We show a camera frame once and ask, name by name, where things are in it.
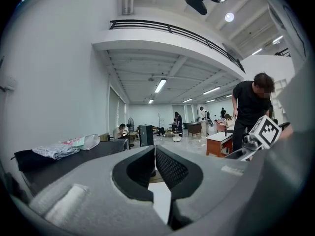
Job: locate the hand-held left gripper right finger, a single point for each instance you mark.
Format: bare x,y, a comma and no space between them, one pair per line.
216,181

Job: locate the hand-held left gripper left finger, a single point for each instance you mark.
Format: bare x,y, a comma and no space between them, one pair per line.
98,200

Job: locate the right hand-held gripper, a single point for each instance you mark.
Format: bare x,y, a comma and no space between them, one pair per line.
267,131

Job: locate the orange desk with white top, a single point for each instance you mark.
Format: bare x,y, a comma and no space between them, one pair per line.
217,141

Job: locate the black washing machine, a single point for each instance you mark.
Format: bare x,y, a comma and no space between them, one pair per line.
93,156

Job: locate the dark brown desk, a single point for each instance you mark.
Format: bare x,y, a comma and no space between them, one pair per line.
194,129

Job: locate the white round side table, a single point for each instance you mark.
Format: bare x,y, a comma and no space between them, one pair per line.
176,136

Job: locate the pink plastic package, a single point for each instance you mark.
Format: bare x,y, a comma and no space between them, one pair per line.
83,141

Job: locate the black cloth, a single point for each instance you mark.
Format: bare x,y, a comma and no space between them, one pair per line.
27,158

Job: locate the black coat rack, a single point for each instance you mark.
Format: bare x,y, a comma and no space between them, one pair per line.
160,119

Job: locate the grey window blind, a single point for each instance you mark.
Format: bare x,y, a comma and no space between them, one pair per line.
116,109

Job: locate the ceiling light tube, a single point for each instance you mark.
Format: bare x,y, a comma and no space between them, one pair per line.
160,85

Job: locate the round ceiling light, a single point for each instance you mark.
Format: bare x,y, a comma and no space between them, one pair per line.
229,17

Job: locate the black balcony railing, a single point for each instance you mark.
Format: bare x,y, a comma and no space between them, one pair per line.
187,32

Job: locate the small black pedestal fan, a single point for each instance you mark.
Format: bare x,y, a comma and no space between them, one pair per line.
130,125

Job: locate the white wall junction box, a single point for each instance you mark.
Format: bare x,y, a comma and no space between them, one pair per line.
8,83

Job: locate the black head-worn camera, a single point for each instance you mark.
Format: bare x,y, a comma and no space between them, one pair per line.
195,2

